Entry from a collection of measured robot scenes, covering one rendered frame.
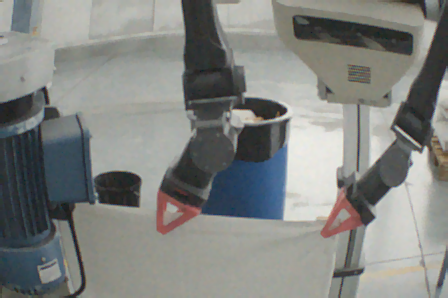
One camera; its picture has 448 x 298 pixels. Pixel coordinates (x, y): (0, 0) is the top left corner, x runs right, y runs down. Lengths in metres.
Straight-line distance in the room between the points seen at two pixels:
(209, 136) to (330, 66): 0.57
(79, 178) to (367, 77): 0.88
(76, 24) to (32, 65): 8.92
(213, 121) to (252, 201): 2.38
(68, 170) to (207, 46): 0.32
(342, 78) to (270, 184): 1.88
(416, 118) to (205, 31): 0.35
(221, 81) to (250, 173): 2.28
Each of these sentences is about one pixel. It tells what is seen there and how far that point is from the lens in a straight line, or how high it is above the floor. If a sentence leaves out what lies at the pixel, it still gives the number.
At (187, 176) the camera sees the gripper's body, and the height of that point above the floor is 1.15.
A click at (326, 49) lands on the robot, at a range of 1.45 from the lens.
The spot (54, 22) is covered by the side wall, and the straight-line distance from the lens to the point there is 9.80.
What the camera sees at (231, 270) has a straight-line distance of 1.14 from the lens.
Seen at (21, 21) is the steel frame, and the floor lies 0.87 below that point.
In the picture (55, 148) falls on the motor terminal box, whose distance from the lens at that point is 0.78.
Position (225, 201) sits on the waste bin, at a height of 0.29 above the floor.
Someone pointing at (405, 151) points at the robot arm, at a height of 1.22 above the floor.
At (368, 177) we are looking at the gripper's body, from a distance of 1.06.
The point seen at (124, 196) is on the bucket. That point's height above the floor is 0.22.
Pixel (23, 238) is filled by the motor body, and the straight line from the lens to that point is 0.80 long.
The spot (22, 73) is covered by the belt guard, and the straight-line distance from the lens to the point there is 0.72.
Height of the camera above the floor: 1.51
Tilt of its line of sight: 17 degrees down
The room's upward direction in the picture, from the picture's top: 1 degrees counter-clockwise
